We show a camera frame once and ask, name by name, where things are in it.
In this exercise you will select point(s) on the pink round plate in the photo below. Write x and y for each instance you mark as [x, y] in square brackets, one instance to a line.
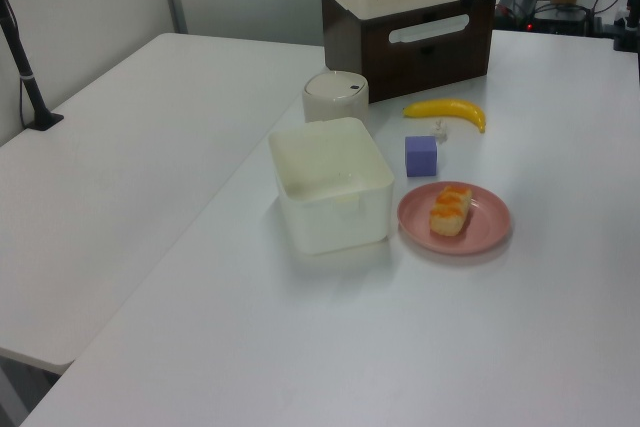
[482, 237]

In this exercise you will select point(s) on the yellow banana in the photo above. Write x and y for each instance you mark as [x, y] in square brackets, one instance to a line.
[450, 108]

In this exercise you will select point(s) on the black computer box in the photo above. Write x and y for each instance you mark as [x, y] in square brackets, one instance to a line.
[555, 18]

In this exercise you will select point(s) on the white open storage bin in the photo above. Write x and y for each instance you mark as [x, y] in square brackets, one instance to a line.
[330, 217]

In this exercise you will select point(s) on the glazed bread piece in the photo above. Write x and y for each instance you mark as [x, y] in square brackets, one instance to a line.
[450, 212]

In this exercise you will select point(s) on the black camera stand pole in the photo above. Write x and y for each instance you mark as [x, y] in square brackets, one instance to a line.
[45, 120]

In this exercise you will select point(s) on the purple cube block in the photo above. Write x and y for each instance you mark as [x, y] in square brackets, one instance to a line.
[421, 159]

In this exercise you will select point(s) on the black clamp mount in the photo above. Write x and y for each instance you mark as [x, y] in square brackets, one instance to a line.
[627, 39]

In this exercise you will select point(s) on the dark brown storage box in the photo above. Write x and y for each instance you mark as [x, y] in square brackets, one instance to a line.
[425, 64]

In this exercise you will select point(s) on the small beige lidded trash can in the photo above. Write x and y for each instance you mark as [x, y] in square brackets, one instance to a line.
[335, 99]

